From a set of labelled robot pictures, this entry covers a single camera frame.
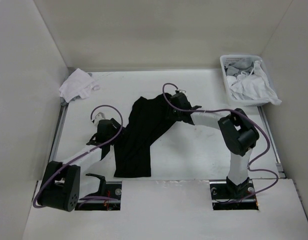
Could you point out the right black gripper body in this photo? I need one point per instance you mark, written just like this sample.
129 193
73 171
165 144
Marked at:
177 114

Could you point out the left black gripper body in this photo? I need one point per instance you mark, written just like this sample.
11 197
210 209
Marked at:
115 129

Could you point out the black tank top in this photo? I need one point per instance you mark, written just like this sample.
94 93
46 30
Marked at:
147 122

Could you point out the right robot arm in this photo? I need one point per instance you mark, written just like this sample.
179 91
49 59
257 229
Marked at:
239 135

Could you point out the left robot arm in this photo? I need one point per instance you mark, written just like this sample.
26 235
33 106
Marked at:
68 184

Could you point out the folded white tank top stack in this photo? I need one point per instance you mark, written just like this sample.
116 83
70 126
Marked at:
79 84

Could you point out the grey tank top in basket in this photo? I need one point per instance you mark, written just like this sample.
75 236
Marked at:
243 66

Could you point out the white tank top in basket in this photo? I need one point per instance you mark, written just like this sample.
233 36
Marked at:
253 87

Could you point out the white plastic laundry basket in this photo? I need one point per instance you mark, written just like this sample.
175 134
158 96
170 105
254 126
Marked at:
225 60

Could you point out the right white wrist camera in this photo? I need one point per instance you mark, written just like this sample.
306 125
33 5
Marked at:
180 91

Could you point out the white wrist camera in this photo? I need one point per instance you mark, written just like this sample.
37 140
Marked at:
97 118
180 91

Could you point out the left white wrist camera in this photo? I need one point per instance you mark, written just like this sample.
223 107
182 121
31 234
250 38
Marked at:
97 118

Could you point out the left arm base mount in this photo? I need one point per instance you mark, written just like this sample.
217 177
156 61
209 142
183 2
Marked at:
98 194

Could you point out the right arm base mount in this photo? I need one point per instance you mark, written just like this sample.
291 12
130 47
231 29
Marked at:
225 198

